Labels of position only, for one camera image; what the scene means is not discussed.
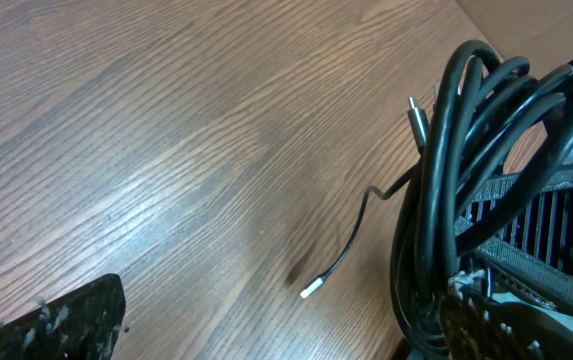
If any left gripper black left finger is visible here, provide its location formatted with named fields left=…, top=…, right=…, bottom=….
left=0, top=273, right=126, bottom=359

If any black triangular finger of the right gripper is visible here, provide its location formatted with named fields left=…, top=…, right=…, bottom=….
left=460, top=165, right=573, bottom=316

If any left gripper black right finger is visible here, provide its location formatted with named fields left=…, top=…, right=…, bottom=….
left=440, top=270, right=573, bottom=360

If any thick black usb cable coil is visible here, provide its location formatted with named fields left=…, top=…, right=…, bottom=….
left=389, top=39, right=573, bottom=360

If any thin black usb cable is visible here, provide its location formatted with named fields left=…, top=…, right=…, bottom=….
left=299, top=164, right=422, bottom=300

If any cardboard wall panel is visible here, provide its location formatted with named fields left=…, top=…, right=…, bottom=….
left=458, top=0, right=573, bottom=76

